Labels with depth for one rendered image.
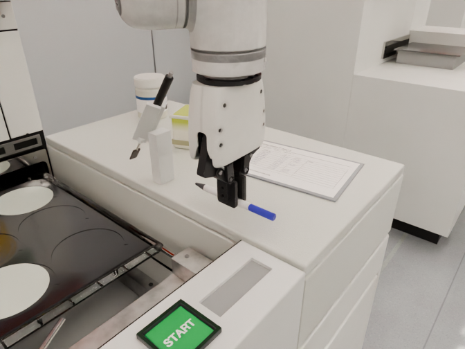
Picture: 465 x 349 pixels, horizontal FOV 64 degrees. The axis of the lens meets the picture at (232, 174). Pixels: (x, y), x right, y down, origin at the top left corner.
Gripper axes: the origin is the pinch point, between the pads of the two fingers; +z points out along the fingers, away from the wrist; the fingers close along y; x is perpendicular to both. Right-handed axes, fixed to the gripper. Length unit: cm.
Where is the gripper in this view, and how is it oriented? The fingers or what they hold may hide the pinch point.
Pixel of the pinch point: (231, 188)
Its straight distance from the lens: 50.3
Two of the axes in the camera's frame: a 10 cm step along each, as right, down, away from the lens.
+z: 0.2, 8.8, 4.8
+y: -6.4, 3.8, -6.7
